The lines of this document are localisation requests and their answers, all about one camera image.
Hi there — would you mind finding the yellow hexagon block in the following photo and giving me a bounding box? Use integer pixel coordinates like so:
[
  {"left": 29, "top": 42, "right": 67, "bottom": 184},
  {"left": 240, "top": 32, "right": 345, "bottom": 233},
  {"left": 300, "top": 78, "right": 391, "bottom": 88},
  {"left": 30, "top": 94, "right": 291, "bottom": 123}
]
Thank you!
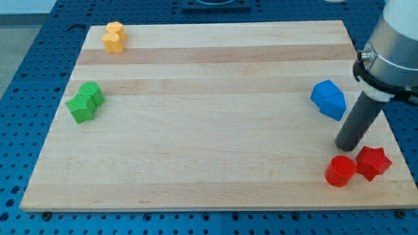
[{"left": 105, "top": 22, "right": 127, "bottom": 42}]

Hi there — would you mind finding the red star block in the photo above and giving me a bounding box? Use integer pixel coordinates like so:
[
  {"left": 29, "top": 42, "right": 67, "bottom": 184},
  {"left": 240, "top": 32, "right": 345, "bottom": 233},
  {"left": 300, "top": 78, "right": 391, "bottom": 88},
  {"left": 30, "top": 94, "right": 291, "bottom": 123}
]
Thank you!
[{"left": 356, "top": 146, "right": 393, "bottom": 181}]

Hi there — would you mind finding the red cylinder block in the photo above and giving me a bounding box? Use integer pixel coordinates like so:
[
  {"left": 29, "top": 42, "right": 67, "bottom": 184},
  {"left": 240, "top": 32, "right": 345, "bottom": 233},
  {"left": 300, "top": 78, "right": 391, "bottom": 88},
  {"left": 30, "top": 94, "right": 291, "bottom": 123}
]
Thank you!
[{"left": 325, "top": 155, "right": 357, "bottom": 187}]

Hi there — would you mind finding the light wooden board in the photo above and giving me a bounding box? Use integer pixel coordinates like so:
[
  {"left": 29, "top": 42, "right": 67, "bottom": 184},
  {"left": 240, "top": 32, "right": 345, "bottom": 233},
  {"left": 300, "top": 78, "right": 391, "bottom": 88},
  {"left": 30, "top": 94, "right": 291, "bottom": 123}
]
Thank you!
[{"left": 20, "top": 20, "right": 417, "bottom": 212}]

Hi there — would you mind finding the green star block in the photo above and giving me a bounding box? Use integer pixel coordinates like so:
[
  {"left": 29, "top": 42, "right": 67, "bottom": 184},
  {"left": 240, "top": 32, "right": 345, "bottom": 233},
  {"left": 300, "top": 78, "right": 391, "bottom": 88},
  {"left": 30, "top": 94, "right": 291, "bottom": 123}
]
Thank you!
[{"left": 65, "top": 94, "right": 97, "bottom": 124}]

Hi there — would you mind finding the blue pentagon block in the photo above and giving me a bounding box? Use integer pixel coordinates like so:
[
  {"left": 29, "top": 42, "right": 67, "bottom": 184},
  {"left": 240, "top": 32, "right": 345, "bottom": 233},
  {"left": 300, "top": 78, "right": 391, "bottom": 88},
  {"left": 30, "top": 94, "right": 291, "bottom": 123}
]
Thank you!
[{"left": 319, "top": 92, "right": 347, "bottom": 121}]

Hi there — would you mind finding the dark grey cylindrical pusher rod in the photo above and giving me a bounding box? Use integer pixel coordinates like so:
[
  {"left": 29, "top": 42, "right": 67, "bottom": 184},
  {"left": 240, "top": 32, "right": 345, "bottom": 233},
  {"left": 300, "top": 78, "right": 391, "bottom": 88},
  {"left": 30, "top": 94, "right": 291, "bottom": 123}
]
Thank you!
[{"left": 334, "top": 92, "right": 387, "bottom": 151}]

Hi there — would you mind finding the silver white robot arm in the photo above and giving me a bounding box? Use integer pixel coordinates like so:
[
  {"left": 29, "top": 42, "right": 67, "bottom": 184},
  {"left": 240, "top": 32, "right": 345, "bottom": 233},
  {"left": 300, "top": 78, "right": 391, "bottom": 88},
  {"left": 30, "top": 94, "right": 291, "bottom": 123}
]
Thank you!
[{"left": 353, "top": 0, "right": 417, "bottom": 105}]

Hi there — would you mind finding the yellow heart block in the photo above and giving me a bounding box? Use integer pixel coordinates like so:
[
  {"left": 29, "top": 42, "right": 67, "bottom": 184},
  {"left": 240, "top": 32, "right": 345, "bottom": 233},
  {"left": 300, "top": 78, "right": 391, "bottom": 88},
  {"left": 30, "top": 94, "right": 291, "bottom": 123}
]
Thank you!
[{"left": 101, "top": 32, "right": 124, "bottom": 54}]

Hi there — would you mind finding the green cylinder block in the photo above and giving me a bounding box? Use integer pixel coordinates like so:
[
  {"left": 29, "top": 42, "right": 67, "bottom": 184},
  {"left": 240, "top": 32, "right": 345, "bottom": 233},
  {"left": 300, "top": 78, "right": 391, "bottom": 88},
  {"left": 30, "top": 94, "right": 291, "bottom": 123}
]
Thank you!
[{"left": 78, "top": 82, "right": 105, "bottom": 106}]

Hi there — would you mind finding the blue cube block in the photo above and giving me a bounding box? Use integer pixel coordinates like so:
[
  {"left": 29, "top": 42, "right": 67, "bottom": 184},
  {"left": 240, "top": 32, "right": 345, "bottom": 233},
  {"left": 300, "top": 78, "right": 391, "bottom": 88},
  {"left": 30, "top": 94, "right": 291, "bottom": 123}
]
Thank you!
[{"left": 310, "top": 80, "right": 340, "bottom": 109}]

